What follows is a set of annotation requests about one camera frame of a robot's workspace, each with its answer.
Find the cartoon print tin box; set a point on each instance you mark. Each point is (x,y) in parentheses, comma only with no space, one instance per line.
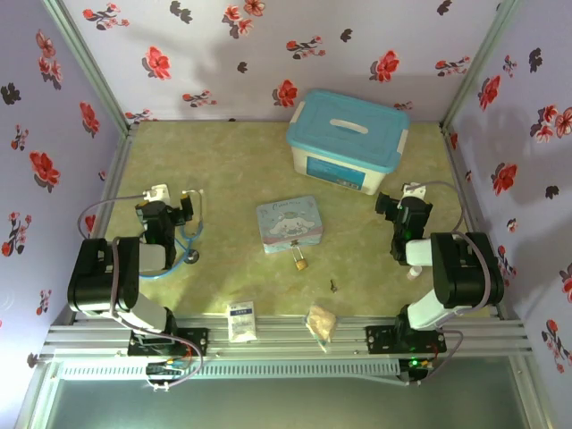
(288,221)

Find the brass padlock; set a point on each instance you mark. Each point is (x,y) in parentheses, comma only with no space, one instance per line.
(301,264)

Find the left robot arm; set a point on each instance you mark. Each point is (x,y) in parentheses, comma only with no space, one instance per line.
(98,277)

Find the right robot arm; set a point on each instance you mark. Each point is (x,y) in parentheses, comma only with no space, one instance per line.
(465,268)

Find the blue stethoscope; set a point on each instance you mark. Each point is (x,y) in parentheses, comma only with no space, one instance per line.
(193,257)

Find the small white bottle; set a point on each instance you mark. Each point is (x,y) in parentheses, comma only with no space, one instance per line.
(414,272)

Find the blue lidded storage box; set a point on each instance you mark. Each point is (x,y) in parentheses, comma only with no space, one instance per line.
(344,134)

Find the white paper packet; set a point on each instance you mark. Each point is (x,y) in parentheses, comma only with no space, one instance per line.
(241,322)

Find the clear bag with beige contents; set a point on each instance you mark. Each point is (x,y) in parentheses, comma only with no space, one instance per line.
(322,322)

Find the small circuit board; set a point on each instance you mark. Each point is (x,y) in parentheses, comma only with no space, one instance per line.
(165,371)
(415,366)

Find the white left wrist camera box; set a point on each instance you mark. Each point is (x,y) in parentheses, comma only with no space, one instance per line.
(157,193)

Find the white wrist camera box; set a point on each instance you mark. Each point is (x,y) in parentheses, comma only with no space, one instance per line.
(157,193)
(413,189)

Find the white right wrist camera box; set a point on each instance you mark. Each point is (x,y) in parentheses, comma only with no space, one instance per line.
(413,189)

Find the aluminium frame rail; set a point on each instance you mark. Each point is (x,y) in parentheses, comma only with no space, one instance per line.
(286,337)
(117,170)
(465,187)

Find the aluminium frame post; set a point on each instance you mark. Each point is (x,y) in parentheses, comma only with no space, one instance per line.
(480,62)
(87,62)

